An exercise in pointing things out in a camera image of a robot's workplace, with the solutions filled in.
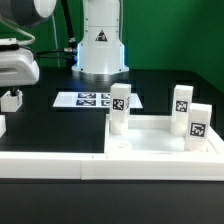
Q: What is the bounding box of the white U-shaped obstacle fence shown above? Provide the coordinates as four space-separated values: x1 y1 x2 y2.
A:
0 114 224 182

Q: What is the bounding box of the white square table top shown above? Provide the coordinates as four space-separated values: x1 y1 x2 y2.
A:
104 115 224 157

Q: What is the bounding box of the white sheet with AprilTags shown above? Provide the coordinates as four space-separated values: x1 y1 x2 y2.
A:
52 92 143 109

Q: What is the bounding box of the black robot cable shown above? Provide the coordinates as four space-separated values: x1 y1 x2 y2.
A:
33 0 78 67

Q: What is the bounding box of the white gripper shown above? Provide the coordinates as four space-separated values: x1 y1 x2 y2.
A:
0 46 39 97

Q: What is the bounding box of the thin white cable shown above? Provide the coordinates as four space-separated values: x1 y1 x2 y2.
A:
49 13 61 68

